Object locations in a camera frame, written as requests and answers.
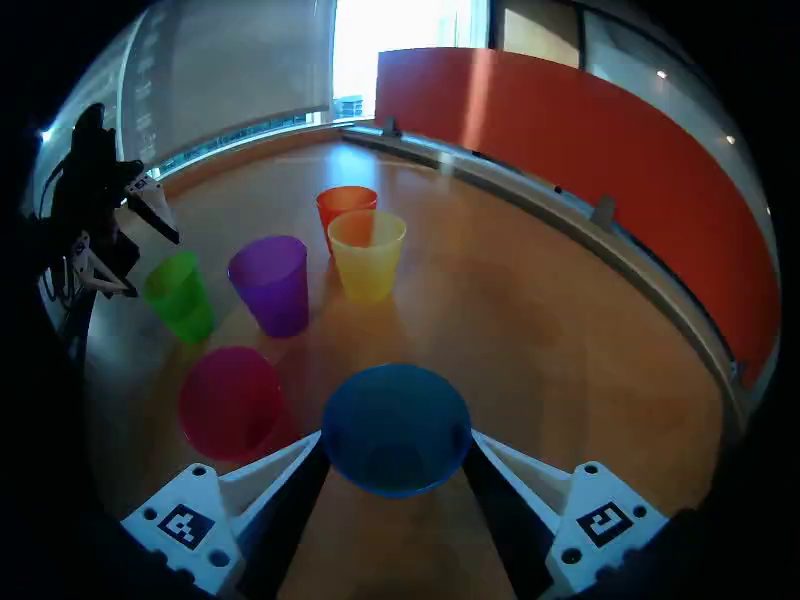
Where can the red desk screen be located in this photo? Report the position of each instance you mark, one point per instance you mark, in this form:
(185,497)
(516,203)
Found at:
(600,181)

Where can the blue plastic cup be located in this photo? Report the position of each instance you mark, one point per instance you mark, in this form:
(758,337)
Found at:
(396,431)

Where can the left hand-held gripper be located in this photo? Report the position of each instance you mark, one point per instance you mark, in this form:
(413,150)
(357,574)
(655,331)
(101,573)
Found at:
(87,187)

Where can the pink plastic cup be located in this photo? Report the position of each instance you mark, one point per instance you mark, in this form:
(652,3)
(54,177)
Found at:
(230,403)

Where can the yellow plastic cup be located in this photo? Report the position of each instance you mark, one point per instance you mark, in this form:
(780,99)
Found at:
(369,256)

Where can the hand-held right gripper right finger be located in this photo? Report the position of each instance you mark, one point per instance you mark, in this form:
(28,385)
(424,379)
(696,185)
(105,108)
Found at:
(581,500)

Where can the purple plastic cup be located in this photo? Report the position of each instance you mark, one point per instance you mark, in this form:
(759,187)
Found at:
(274,284)

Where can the green plastic cup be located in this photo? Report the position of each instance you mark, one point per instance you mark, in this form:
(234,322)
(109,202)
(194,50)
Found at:
(181,300)

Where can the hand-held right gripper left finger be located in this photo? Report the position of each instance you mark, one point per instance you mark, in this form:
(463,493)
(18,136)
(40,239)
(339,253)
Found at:
(212,500)

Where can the orange plastic cup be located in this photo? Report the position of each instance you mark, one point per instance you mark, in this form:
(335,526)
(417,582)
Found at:
(340,203)

